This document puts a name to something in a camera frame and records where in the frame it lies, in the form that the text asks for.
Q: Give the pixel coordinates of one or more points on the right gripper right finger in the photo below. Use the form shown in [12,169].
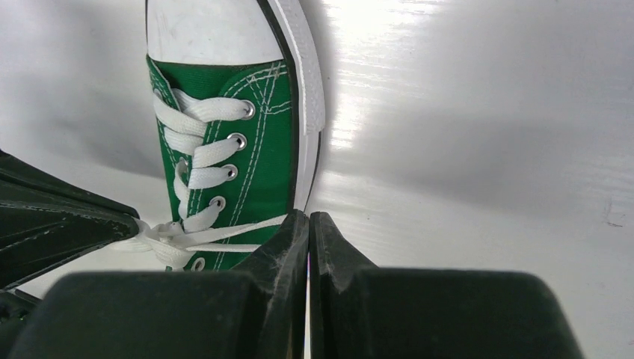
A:
[360,310]

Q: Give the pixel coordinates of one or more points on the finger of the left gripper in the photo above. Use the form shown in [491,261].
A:
[47,222]

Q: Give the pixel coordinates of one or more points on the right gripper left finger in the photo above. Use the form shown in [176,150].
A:
[255,310]

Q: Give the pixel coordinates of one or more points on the white shoelace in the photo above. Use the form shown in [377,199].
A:
[184,120]

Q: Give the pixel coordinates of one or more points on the green canvas sneaker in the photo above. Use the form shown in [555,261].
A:
[260,51]

